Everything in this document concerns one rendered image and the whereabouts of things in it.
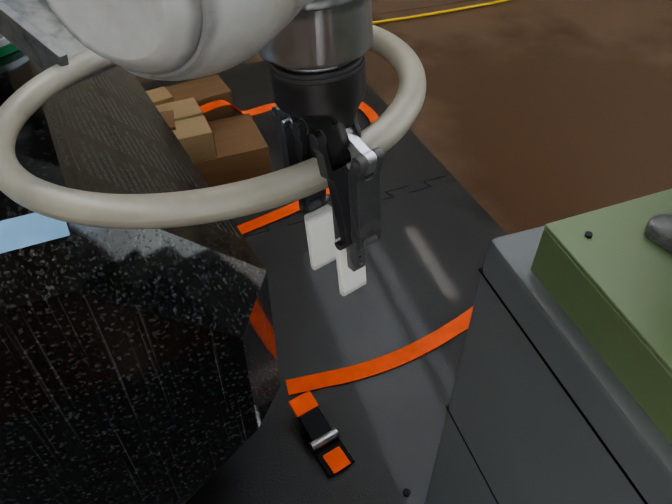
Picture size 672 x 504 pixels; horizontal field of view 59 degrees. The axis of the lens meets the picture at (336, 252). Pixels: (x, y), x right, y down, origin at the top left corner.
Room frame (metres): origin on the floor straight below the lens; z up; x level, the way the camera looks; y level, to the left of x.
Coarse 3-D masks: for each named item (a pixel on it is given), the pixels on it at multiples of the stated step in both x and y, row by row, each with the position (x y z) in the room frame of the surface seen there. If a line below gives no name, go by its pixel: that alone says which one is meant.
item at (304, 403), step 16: (304, 400) 0.76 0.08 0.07; (304, 416) 0.73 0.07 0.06; (320, 416) 0.73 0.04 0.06; (304, 432) 0.71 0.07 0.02; (320, 432) 0.69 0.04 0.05; (336, 432) 0.69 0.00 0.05; (320, 448) 0.66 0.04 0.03; (336, 448) 0.66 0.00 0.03; (320, 464) 0.63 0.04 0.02; (336, 464) 0.62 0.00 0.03
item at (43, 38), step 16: (0, 0) 0.79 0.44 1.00; (16, 0) 0.87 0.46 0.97; (32, 0) 0.87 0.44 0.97; (0, 16) 0.78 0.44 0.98; (16, 16) 0.76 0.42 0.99; (32, 16) 0.84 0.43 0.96; (48, 16) 0.84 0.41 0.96; (0, 32) 0.79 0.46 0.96; (16, 32) 0.76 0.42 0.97; (32, 32) 0.74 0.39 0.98; (48, 32) 0.81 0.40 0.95; (64, 32) 0.81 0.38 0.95; (32, 48) 0.74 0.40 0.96; (48, 48) 0.71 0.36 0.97; (64, 48) 0.78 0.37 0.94; (80, 48) 0.79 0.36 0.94; (48, 64) 0.72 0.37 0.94; (64, 64) 0.71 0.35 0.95; (80, 80) 0.72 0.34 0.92
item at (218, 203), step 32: (384, 32) 0.72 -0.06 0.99; (96, 64) 0.74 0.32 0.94; (416, 64) 0.61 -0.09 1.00; (32, 96) 0.63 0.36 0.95; (416, 96) 0.54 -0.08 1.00; (0, 128) 0.54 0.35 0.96; (384, 128) 0.48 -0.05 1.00; (0, 160) 0.47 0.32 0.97; (32, 192) 0.41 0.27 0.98; (64, 192) 0.40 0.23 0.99; (96, 192) 0.40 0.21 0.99; (192, 192) 0.39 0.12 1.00; (224, 192) 0.39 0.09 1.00; (256, 192) 0.39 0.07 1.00; (288, 192) 0.39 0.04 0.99; (96, 224) 0.38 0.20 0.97; (128, 224) 0.37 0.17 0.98; (160, 224) 0.37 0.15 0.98; (192, 224) 0.37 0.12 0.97
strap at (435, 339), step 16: (240, 112) 1.93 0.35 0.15; (256, 112) 1.98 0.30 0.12; (368, 112) 2.15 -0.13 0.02; (288, 208) 1.54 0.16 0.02; (256, 224) 1.45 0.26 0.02; (464, 320) 1.05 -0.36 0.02; (432, 336) 0.99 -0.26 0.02; (448, 336) 0.99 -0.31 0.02; (400, 352) 0.94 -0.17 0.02; (416, 352) 0.94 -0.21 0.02; (352, 368) 0.89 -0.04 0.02; (368, 368) 0.89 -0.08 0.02; (384, 368) 0.89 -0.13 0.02; (288, 384) 0.84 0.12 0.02; (304, 384) 0.84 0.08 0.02; (320, 384) 0.84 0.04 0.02; (336, 384) 0.84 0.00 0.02
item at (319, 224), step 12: (312, 216) 0.44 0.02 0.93; (324, 216) 0.45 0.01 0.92; (312, 228) 0.44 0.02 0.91; (324, 228) 0.44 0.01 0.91; (312, 240) 0.43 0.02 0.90; (324, 240) 0.44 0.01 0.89; (312, 252) 0.43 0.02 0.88; (324, 252) 0.44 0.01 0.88; (312, 264) 0.43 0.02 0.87; (324, 264) 0.44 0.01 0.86
